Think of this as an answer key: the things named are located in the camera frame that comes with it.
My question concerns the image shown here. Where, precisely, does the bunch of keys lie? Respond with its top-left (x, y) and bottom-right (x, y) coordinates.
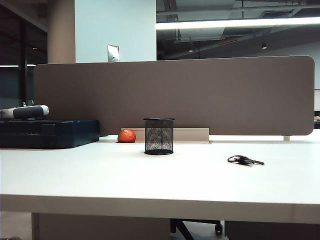
top-left (227, 154), bottom-right (265, 167)

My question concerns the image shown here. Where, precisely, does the black mesh cylindrical basket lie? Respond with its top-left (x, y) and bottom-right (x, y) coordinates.
top-left (143, 117), bottom-right (176, 156)

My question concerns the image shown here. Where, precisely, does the orange round fruit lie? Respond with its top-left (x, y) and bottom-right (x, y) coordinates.
top-left (117, 128), bottom-right (137, 144)

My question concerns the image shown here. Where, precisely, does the brown fabric desk divider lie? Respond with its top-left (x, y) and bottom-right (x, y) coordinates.
top-left (33, 55), bottom-right (315, 137)

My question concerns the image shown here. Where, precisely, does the dark blue plastic case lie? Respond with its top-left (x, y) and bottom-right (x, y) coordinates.
top-left (0, 119), bottom-right (101, 150)

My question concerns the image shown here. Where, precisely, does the black office chair base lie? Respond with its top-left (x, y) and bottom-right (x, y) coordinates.
top-left (170, 219), bottom-right (223, 240)

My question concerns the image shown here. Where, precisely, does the beige desk leg panel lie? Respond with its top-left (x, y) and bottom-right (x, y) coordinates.
top-left (31, 212), bottom-right (171, 240)

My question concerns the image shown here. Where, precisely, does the long ceiling light strip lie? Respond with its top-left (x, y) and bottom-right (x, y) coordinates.
top-left (156, 16), bottom-right (320, 31)

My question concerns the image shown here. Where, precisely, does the white and grey handheld device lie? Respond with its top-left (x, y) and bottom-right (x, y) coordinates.
top-left (0, 104), bottom-right (50, 121)

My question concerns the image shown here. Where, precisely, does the dark under-desk cabinet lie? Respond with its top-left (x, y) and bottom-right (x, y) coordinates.
top-left (224, 220), bottom-right (320, 240)

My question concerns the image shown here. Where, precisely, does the silver wall switch plate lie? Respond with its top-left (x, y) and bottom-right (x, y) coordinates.
top-left (107, 44), bottom-right (120, 63)

